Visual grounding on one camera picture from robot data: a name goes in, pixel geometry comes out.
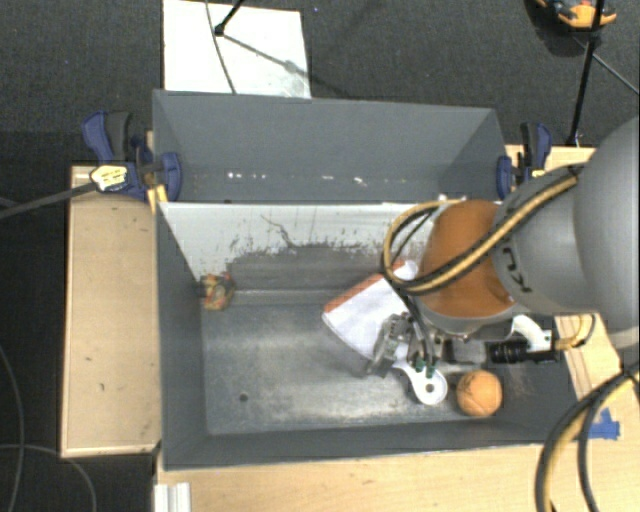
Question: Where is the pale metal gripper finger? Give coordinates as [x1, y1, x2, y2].
[375, 312, 412, 357]
[364, 342, 407, 380]

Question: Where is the white packet with red stripe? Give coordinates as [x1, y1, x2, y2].
[321, 259, 421, 362]

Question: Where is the white plastic piece with hole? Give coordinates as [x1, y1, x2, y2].
[392, 360, 449, 407]

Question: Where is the orange ball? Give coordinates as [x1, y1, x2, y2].
[455, 369, 503, 418]

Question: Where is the grey metal bin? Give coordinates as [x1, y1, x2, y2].
[151, 88, 581, 470]

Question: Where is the small multicoloured toy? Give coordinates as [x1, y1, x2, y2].
[198, 271, 237, 312]

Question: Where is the pale wood flat board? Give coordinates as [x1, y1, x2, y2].
[59, 164, 164, 459]

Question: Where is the black cylinder on white bracket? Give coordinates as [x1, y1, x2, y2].
[487, 314, 562, 366]

